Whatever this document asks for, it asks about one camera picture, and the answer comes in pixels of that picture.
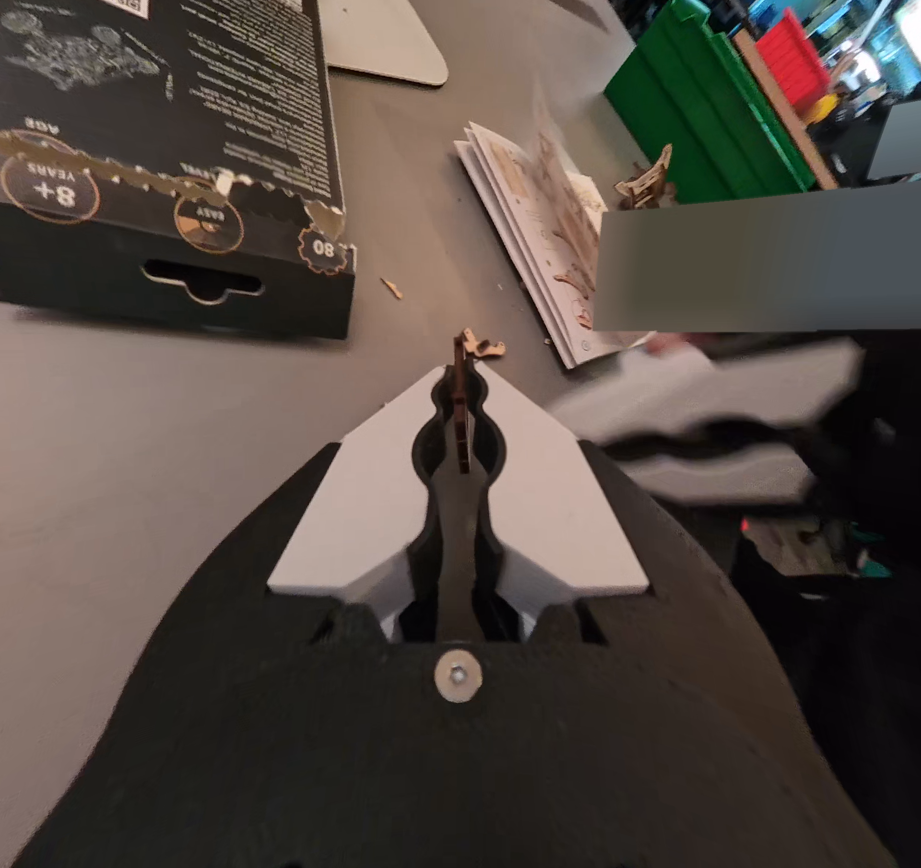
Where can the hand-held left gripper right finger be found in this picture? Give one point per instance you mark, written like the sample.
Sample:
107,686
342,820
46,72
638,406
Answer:
561,523

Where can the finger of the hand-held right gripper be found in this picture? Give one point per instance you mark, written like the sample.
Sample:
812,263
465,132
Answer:
719,393
727,476

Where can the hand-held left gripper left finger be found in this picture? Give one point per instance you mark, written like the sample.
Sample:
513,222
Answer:
345,523

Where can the dark brown wooden model part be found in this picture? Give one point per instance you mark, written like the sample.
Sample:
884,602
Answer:
464,415

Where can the pale wooden model part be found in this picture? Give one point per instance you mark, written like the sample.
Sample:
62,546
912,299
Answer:
486,348

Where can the partly built wooden model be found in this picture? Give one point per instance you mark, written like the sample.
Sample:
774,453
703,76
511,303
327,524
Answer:
647,181

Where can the black cardboard model kit box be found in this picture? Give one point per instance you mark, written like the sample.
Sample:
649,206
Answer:
158,113

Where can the open instruction booklet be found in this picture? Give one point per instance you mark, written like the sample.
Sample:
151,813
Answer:
547,235

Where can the small pointed wooden scrap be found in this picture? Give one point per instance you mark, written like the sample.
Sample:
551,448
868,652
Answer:
392,289

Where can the person's dark clothing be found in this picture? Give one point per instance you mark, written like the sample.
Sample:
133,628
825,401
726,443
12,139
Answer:
834,702

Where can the green plastic storage bin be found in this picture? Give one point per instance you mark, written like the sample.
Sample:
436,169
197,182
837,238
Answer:
691,113

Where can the red plastic storage bin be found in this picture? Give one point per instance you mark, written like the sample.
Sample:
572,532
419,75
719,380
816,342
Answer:
791,62

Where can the white monitor stand base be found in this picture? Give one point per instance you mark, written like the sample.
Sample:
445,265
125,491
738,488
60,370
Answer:
381,26

